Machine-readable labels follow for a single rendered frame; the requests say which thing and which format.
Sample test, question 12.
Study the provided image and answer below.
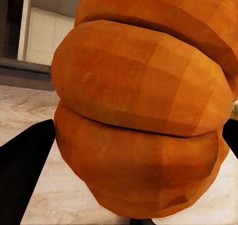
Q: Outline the pumpkin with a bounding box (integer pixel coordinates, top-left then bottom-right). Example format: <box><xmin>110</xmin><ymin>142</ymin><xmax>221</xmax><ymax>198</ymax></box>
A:
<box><xmin>51</xmin><ymin>0</ymin><xmax>238</xmax><ymax>220</ymax></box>

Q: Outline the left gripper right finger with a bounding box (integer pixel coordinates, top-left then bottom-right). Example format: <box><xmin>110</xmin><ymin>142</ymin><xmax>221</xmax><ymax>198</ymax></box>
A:
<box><xmin>222</xmin><ymin>119</ymin><xmax>238</xmax><ymax>159</ymax></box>

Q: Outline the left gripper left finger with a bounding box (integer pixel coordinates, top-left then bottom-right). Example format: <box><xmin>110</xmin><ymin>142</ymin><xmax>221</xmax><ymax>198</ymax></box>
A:
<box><xmin>0</xmin><ymin>119</ymin><xmax>55</xmax><ymax>225</ymax></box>

